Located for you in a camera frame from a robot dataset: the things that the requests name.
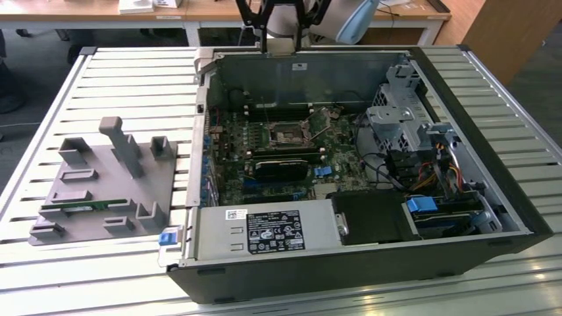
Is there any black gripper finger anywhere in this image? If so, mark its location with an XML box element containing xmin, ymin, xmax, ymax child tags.
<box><xmin>235</xmin><ymin>0</ymin><xmax>279</xmax><ymax>53</ymax></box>
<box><xmin>293</xmin><ymin>0</ymin><xmax>333</xmax><ymax>52</ymax></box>

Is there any CPU with silver heat spreader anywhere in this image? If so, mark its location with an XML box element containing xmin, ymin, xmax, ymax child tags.
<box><xmin>266</xmin><ymin>38</ymin><xmax>294</xmax><ymax>57</ymax></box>

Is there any black RAM slot row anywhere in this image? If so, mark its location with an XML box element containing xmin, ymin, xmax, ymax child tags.
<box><xmin>253</xmin><ymin>148</ymin><xmax>325</xmax><ymax>162</ymax></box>
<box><xmin>249</xmin><ymin>102</ymin><xmax>315</xmax><ymax>120</ymax></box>

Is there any CPU socket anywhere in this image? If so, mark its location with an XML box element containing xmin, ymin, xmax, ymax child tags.
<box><xmin>263</xmin><ymin>121</ymin><xmax>315</xmax><ymax>149</ymax></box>

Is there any metal socket cover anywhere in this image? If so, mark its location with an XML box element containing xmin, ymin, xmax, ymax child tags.
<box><xmin>305</xmin><ymin>107</ymin><xmax>342</xmax><ymax>131</ymax></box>

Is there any thin metal locking lever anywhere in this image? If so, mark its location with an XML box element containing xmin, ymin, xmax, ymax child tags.
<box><xmin>313</xmin><ymin>124</ymin><xmax>335</xmax><ymax>141</ymax></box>

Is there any white box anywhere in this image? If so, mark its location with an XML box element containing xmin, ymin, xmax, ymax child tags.
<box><xmin>118</xmin><ymin>0</ymin><xmax>155</xmax><ymax>14</ymax></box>

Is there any silver drive cage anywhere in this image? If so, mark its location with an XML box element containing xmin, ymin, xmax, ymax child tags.
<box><xmin>366</xmin><ymin>64</ymin><xmax>462</xmax><ymax>155</ymax></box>

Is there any green motherboard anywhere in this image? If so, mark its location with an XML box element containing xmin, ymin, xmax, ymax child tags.
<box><xmin>205</xmin><ymin>105</ymin><xmax>383</xmax><ymax>207</ymax></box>

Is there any black graphics card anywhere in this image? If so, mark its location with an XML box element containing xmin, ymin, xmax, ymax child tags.
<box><xmin>253</xmin><ymin>159</ymin><xmax>310</xmax><ymax>184</ymax></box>

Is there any wooden cabinet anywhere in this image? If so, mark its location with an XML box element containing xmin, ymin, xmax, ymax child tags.
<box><xmin>433</xmin><ymin>0</ymin><xmax>562</xmax><ymax>86</ymax></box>

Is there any grey parts rack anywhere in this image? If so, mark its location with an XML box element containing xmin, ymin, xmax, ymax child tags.
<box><xmin>27</xmin><ymin>117</ymin><xmax>179</xmax><ymax>247</ymax></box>

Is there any blue disk carrier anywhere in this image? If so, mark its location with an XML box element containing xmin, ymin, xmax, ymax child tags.
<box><xmin>406</xmin><ymin>196</ymin><xmax>439</xmax><ymax>215</ymax></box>

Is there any silver power supply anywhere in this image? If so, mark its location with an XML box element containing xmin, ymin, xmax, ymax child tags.
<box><xmin>193</xmin><ymin>201</ymin><xmax>345</xmax><ymax>261</ymax></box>

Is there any green RAM stick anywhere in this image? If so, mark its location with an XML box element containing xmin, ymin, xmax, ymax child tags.
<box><xmin>42</xmin><ymin>198</ymin><xmax>128</xmax><ymax>213</ymax></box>

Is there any black open PC case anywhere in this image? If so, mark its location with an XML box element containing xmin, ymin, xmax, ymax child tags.
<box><xmin>155</xmin><ymin>44</ymin><xmax>554</xmax><ymax>305</ymax></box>

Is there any wooden desk white frame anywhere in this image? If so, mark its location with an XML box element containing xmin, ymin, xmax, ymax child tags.
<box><xmin>0</xmin><ymin>0</ymin><xmax>453</xmax><ymax>47</ymax></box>

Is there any coloured wire bundle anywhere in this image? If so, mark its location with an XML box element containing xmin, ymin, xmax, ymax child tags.
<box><xmin>414</xmin><ymin>163</ymin><xmax>466</xmax><ymax>192</ymax></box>

